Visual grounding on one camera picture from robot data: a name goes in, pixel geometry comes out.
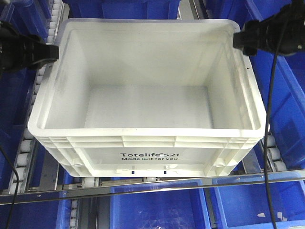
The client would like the right roller track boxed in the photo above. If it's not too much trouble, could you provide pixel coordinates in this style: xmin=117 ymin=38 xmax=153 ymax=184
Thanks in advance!
xmin=255 ymin=132 xmax=287 ymax=172

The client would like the blue bin lower right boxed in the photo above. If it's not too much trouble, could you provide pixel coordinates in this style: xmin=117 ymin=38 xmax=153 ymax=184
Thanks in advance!
xmin=210 ymin=181 xmax=305 ymax=229

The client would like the black right cable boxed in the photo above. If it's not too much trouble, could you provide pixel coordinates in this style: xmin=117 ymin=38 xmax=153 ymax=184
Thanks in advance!
xmin=262 ymin=23 xmax=286 ymax=229

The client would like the white plastic tote bin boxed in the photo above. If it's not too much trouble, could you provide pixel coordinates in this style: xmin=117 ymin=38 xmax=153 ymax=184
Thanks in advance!
xmin=28 ymin=18 xmax=265 ymax=177

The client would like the blue bin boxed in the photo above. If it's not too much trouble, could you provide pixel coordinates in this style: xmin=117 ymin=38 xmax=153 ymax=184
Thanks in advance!
xmin=110 ymin=188 xmax=211 ymax=229
xmin=9 ymin=200 xmax=71 ymax=229
xmin=245 ymin=0 xmax=305 ymax=169
xmin=210 ymin=181 xmax=305 ymax=229
xmin=0 ymin=7 xmax=39 ymax=189

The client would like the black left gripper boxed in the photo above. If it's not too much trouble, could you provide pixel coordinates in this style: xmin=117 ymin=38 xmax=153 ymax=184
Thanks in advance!
xmin=0 ymin=21 xmax=59 ymax=71

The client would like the left roller track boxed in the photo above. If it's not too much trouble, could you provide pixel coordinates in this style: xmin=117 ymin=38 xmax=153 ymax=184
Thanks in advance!
xmin=8 ymin=66 xmax=46 ymax=194

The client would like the blue bin lower left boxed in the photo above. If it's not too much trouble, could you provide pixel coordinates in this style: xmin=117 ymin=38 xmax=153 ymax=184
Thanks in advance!
xmin=9 ymin=200 xmax=71 ymax=229

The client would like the blue bin lower middle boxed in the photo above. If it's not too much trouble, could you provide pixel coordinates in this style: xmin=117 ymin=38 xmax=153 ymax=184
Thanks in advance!
xmin=110 ymin=188 xmax=211 ymax=229

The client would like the roller track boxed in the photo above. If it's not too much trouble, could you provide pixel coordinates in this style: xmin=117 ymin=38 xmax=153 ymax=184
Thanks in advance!
xmin=255 ymin=132 xmax=287 ymax=172
xmin=8 ymin=66 xmax=46 ymax=194

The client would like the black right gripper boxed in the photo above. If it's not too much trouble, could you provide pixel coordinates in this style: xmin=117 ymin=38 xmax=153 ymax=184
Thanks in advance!
xmin=233 ymin=4 xmax=305 ymax=56

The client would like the steel shelf front rail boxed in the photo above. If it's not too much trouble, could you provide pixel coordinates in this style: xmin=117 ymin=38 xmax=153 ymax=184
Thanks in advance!
xmin=0 ymin=169 xmax=305 ymax=205

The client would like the blue bin upper right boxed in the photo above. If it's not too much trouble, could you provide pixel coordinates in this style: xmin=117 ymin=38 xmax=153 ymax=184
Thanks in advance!
xmin=245 ymin=0 xmax=305 ymax=169

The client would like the blue bin upper left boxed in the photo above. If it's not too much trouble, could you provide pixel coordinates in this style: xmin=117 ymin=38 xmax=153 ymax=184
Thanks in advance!
xmin=0 ymin=7 xmax=39 ymax=189

